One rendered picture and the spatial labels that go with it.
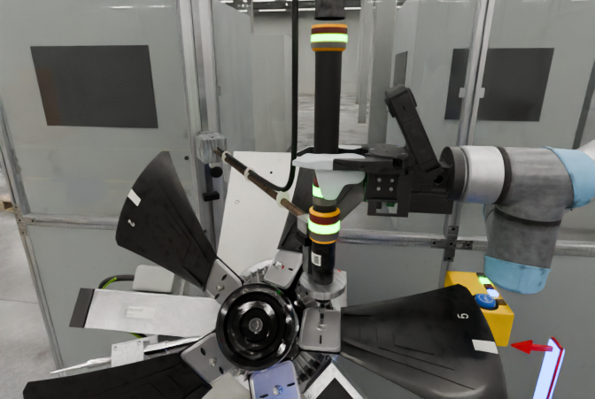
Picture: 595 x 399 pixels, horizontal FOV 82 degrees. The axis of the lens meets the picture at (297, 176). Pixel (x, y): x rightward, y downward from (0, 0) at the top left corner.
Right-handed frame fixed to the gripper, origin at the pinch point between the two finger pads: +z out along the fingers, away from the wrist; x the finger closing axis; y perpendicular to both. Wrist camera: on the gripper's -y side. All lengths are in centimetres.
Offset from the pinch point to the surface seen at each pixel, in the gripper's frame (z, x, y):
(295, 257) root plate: 1.8, 5.4, 19.3
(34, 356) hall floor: 163, 92, 148
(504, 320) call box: -42, 21, 41
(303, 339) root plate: -0.4, -2.9, 28.5
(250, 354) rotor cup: 6.8, -7.3, 28.0
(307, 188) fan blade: 1.0, 17.8, 11.5
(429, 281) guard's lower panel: -41, 70, 65
